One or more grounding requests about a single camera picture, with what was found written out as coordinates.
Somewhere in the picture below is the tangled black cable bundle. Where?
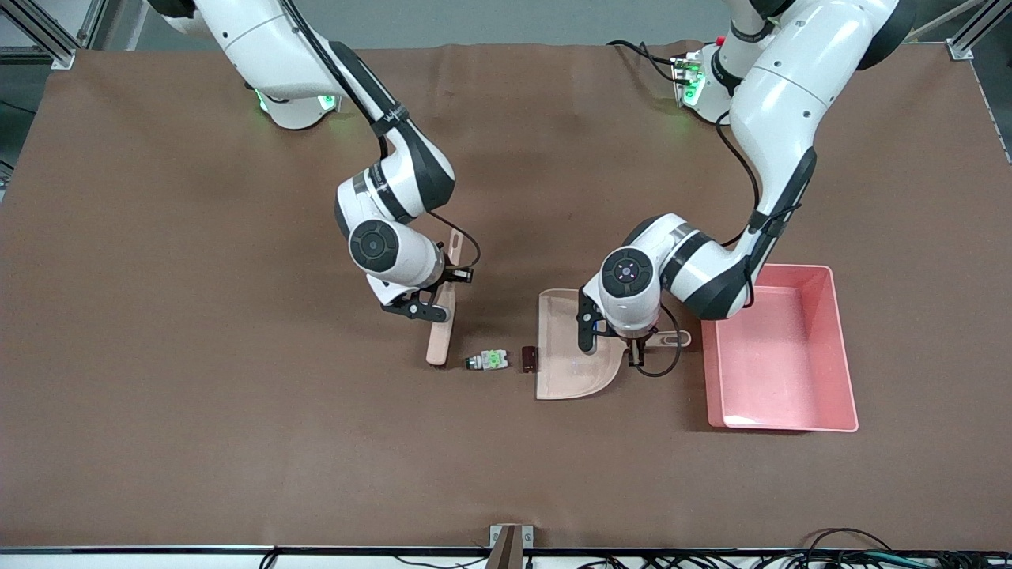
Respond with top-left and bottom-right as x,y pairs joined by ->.
577,552 -> 1012,569

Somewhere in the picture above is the beige plastic dustpan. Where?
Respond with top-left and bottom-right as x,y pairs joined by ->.
536,289 -> 692,401

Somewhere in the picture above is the black left base cable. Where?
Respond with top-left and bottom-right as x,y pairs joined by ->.
607,40 -> 685,84

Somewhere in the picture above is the beige brush with black bristles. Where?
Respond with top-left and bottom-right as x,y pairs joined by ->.
425,232 -> 466,367

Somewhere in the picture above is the brown table mat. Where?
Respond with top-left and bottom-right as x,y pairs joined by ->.
0,40 -> 1012,550

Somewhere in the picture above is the pink plastic bin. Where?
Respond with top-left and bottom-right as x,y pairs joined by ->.
701,265 -> 859,434

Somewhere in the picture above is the aluminium frame strut with foot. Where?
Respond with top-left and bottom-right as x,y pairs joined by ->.
0,0 -> 77,70

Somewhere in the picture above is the grey metal bracket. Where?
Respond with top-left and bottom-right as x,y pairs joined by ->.
486,524 -> 534,569

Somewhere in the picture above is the black looped cable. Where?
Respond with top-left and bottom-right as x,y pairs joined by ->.
802,527 -> 894,554

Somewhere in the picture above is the green lit left base plate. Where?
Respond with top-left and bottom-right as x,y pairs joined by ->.
671,51 -> 706,108

